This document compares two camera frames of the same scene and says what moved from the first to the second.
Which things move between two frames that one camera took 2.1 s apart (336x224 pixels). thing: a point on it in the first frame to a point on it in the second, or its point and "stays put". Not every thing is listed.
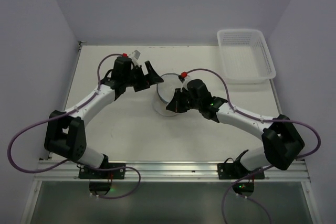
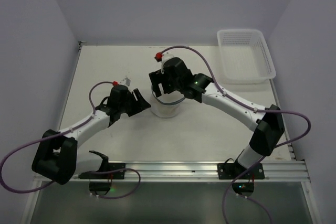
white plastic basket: x=245 y=56 stays put
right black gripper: x=181 y=100 to x=159 y=79
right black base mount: x=244 y=184 stays put
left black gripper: x=143 y=77 to x=134 y=102
